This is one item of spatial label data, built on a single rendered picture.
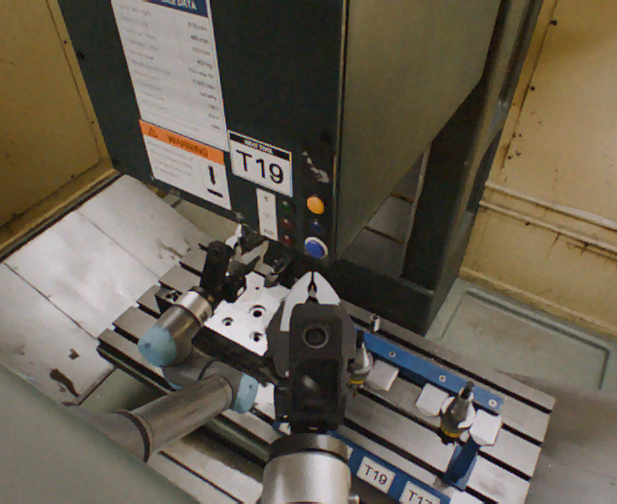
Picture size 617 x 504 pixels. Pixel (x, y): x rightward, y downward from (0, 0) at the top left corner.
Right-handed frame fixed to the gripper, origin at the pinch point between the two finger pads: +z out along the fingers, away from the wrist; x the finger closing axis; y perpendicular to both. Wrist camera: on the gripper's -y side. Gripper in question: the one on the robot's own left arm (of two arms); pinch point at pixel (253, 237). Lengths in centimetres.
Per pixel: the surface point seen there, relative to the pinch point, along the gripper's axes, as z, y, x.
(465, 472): -8, 39, 62
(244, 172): -21.7, -39.7, 17.7
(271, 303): 7.2, 33.8, -2.3
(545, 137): 80, 3, 48
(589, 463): 17, 53, 90
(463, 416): -13, 8, 56
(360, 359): -12.5, 7.0, 34.2
